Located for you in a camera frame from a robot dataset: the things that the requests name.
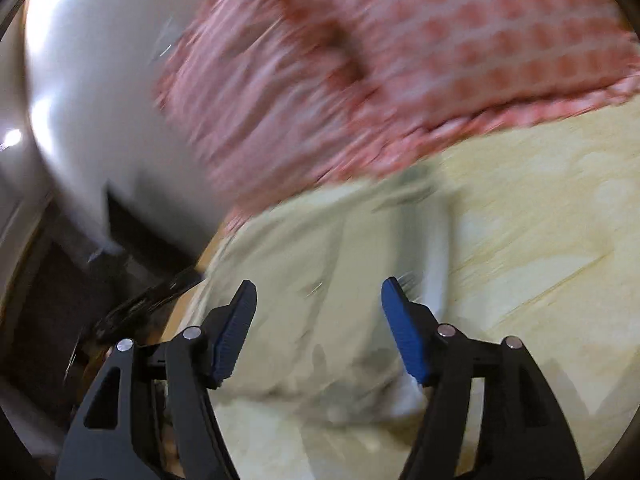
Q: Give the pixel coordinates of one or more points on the orange cream patterned bedspread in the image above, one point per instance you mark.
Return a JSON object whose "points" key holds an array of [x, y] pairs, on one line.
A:
{"points": [[543, 245]]}

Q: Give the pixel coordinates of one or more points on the khaki pants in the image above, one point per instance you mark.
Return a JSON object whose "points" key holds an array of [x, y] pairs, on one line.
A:
{"points": [[319, 345]]}

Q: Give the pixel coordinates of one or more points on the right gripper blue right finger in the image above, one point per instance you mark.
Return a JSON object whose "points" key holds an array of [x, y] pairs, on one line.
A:
{"points": [[524, 433]]}

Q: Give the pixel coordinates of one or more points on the pink polka dot pillow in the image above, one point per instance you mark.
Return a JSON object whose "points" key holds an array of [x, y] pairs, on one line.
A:
{"points": [[271, 98], [439, 71]]}

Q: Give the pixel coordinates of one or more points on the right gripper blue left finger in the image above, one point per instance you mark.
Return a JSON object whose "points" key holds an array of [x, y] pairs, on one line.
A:
{"points": [[116, 431]]}

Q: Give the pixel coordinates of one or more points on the rear pink polka dot pillow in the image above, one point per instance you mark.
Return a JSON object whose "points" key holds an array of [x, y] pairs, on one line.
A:
{"points": [[439, 71]]}

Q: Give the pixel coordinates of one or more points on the front pink polka dot pillow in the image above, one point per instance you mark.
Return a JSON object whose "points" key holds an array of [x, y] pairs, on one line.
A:
{"points": [[271, 98]]}

